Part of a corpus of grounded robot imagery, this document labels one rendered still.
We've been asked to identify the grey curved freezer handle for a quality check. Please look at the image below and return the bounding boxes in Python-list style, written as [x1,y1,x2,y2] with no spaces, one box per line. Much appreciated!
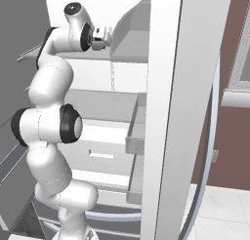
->
[83,210,142,223]

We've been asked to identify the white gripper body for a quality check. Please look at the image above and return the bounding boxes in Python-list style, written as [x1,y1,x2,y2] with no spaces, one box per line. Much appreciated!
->
[99,25,113,45]

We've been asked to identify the grey fridge shelf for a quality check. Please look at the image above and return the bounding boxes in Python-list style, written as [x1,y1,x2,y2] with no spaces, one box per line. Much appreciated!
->
[16,43,112,62]

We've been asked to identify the large grey door bin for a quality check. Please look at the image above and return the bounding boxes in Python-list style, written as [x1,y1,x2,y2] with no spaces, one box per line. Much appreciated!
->
[108,0,152,64]

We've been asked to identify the grey curved door handle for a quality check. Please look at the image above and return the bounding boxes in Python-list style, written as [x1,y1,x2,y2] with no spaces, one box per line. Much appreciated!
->
[178,54,222,240]

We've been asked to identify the white fridge drawer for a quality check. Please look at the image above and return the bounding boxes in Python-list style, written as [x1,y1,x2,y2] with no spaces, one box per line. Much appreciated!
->
[58,118,138,187]

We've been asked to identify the white fridge door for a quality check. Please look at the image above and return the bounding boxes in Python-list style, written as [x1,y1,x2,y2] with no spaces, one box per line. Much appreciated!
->
[140,0,234,240]

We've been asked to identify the white framed window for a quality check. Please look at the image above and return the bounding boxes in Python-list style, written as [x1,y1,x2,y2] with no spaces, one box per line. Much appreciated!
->
[220,0,250,109]

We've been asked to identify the pale garlic bulb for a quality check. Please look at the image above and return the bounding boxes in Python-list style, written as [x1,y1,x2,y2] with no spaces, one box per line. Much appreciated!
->
[92,39,107,52]

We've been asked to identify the white fridge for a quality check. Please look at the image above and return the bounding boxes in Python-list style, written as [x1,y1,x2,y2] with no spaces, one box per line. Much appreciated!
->
[16,0,154,240]

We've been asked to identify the grey fridge door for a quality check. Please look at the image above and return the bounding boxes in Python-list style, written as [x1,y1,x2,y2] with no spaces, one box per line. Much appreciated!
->
[0,0,53,240]

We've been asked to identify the grey wall outlet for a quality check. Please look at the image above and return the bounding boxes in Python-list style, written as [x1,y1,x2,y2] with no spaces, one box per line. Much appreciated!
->
[211,149,220,163]

